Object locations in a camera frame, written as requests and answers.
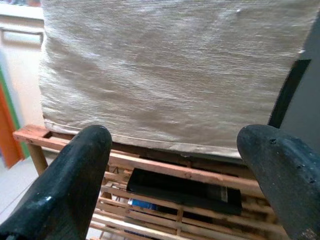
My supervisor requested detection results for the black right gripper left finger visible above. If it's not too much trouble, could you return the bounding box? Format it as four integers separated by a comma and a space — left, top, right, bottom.
0, 124, 113, 240

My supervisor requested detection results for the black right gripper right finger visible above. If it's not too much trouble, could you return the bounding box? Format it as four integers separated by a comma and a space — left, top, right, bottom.
236, 123, 320, 240

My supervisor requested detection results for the orange board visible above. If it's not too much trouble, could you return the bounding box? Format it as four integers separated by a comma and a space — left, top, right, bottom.
0, 82, 26, 169

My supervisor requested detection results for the green board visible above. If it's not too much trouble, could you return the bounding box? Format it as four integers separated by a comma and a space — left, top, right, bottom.
0, 66, 31, 158

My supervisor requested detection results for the blue packet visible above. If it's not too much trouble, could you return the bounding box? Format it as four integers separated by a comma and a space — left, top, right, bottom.
128, 198, 161, 211

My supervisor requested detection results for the wooden slatted rack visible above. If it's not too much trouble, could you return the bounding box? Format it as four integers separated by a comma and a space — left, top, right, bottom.
12, 124, 288, 240

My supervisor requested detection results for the cream kitchen cabinet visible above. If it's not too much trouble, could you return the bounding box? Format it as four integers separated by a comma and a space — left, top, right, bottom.
0, 13, 46, 131

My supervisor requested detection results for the black flat box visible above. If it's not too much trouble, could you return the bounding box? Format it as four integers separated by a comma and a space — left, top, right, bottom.
126, 167, 243, 216

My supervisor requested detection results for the beige woven cloth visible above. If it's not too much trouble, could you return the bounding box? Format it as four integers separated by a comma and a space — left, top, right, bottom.
38, 0, 320, 160

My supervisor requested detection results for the white kitchen countertop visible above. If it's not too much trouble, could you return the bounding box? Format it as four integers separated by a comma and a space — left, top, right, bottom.
0, 3, 45, 20

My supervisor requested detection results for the metal cabinet handle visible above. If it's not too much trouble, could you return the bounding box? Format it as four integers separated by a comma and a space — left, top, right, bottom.
0, 27, 44, 46

